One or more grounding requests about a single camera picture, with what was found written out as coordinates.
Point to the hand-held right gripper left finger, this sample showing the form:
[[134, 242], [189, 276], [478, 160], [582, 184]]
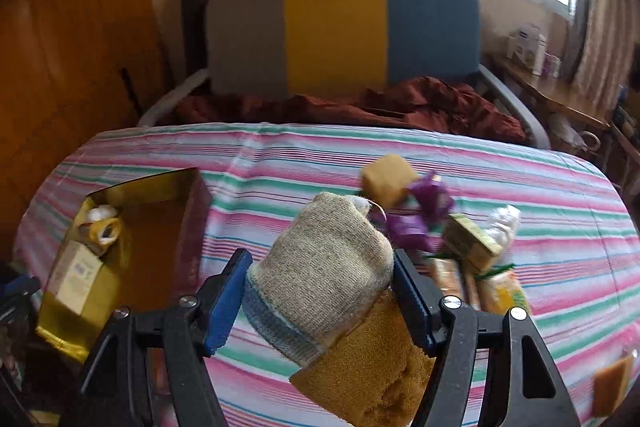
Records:
[[227, 307]]

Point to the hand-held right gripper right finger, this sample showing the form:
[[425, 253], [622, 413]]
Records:
[[412, 302]]

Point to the purple snack packet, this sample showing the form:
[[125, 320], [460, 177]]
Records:
[[407, 232], [432, 199]]

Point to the beige knit glove blue cuff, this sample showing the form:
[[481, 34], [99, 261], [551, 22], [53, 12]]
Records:
[[320, 267]]

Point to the maroon box gold interior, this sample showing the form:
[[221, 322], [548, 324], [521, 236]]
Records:
[[150, 227]]

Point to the yellow sponge block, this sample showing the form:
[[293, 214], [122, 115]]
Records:
[[387, 182]]

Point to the green and gold carton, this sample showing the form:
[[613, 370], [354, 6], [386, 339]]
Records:
[[470, 239]]

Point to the yellow green cracker packet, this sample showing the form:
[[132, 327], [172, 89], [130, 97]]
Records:
[[502, 289]]

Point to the clear plastic bag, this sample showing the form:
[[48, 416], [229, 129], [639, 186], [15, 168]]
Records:
[[505, 227]]

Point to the yellow tape roll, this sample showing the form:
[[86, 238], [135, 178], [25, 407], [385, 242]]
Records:
[[102, 232]]

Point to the striped bed sheet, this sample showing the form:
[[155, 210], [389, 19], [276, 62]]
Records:
[[525, 207]]

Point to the small cream carton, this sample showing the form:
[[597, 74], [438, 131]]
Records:
[[75, 274]]

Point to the small white wad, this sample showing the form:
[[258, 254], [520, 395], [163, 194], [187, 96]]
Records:
[[104, 211]]

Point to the brown blanket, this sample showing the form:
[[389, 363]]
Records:
[[400, 107]]

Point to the orange sponge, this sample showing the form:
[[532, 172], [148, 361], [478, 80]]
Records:
[[612, 384]]

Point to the wooden side desk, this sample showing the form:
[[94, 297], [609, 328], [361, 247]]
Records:
[[550, 92]]

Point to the small purple carton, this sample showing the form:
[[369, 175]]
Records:
[[552, 66]]

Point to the white carton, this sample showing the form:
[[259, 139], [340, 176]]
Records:
[[522, 44]]

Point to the grey yellow blue headboard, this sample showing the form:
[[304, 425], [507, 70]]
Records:
[[335, 32]]

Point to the wooden wardrobe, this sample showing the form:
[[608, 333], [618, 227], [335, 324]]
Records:
[[70, 57]]

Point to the striped curtain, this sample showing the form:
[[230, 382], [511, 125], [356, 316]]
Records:
[[605, 7]]

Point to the white bed rail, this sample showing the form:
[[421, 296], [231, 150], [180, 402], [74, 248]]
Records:
[[165, 99]]

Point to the grey bed rail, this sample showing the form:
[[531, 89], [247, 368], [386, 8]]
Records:
[[515, 107]]

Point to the black frame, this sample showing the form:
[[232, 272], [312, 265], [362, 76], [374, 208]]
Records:
[[194, 22]]

